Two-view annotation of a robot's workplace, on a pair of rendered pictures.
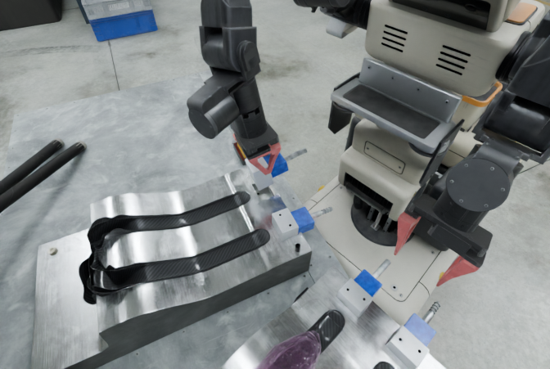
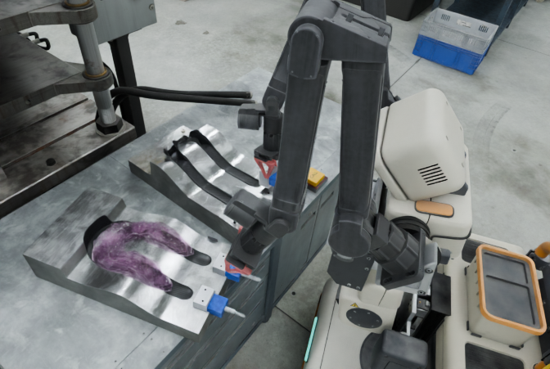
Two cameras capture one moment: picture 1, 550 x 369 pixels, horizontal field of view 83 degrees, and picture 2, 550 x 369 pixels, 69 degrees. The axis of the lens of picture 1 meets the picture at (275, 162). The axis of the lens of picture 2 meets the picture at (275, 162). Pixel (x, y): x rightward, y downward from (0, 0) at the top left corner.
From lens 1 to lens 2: 0.81 m
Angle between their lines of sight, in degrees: 40
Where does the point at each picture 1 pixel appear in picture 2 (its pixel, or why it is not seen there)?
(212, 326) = (182, 214)
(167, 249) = (201, 166)
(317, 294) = (217, 247)
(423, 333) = (216, 305)
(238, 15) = (277, 83)
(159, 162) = not seen: hidden behind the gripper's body
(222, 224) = (232, 182)
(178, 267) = (196, 176)
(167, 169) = not seen: hidden behind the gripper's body
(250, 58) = (270, 105)
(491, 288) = not seen: outside the picture
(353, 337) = (199, 272)
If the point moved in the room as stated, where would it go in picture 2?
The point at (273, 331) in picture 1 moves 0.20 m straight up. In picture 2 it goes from (182, 228) to (175, 180)
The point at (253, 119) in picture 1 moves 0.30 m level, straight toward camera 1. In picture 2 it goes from (267, 137) to (165, 174)
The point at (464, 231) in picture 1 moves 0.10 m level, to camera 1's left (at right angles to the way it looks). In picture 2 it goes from (241, 244) to (223, 212)
